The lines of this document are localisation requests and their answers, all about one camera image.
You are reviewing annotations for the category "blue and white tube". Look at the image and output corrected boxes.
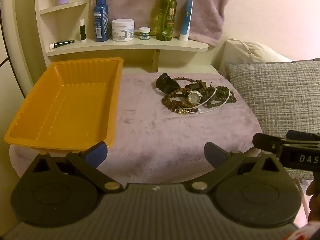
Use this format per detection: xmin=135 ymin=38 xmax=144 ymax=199
xmin=179 ymin=0 xmax=194 ymax=42

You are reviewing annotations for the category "cream wooden shelf unit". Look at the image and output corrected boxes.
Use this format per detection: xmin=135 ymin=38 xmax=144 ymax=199
xmin=34 ymin=0 xmax=209 ymax=73

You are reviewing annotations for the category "cream pillow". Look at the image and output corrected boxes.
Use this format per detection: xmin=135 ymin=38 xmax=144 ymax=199
xmin=220 ymin=38 xmax=293 ymax=73

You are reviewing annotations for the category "white cream jar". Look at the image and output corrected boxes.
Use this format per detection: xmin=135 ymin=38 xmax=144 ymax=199
xmin=112 ymin=19 xmax=136 ymax=42

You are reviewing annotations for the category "lilac fleece blanket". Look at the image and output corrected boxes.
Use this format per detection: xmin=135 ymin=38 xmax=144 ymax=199
xmin=9 ymin=72 xmax=263 ymax=181

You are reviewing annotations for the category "blue spray bottle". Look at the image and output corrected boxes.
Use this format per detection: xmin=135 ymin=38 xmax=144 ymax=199
xmin=93 ymin=0 xmax=110 ymax=42

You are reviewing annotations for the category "grey checked pillow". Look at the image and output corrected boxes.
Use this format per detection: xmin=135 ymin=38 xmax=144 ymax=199
xmin=226 ymin=58 xmax=320 ymax=180

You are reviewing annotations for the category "small green-label jar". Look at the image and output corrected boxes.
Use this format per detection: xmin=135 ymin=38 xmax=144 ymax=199
xmin=139 ymin=27 xmax=151 ymax=40

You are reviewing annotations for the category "dark green bead bracelet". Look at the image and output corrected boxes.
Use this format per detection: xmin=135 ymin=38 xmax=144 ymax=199
xmin=205 ymin=86 xmax=237 ymax=109

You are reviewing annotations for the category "white pearl necklace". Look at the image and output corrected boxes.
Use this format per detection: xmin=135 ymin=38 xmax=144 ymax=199
xmin=192 ymin=87 xmax=231 ymax=116

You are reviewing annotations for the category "brown wooden bead necklace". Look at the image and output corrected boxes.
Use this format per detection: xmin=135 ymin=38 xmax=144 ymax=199
xmin=161 ymin=76 xmax=208 ymax=111

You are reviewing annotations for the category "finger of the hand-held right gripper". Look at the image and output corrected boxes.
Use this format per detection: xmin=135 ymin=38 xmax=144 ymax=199
xmin=252 ymin=133 xmax=300 ymax=157
xmin=286 ymin=129 xmax=320 ymax=145

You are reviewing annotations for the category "person's right hand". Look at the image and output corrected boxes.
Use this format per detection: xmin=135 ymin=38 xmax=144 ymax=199
xmin=307 ymin=179 xmax=320 ymax=222

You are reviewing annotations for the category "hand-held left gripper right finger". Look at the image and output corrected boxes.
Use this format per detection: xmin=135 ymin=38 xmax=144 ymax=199
xmin=189 ymin=141 xmax=285 ymax=194

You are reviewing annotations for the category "orange plastic tray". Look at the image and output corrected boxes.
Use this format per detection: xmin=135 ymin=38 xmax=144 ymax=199
xmin=4 ymin=57 xmax=124 ymax=153

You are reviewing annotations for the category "black tube white cap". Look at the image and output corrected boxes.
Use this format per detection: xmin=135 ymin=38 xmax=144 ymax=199
xmin=49 ymin=40 xmax=76 ymax=50

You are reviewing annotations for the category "green spray bottle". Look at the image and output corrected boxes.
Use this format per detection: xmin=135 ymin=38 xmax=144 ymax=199
xmin=156 ymin=0 xmax=178 ymax=41

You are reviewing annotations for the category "hanging lilac towel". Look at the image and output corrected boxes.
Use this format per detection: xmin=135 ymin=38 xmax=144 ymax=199
xmin=89 ymin=0 xmax=232 ymax=47

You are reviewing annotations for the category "silver wristwatch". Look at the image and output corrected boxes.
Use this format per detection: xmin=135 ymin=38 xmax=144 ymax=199
xmin=186 ymin=90 xmax=203 ymax=106

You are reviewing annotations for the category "lip balm stick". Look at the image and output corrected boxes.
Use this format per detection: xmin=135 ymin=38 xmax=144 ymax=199
xmin=79 ymin=19 xmax=87 ymax=41

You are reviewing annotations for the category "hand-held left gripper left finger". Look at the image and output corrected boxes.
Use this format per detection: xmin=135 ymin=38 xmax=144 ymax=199
xmin=30 ymin=141 xmax=124 ymax=194

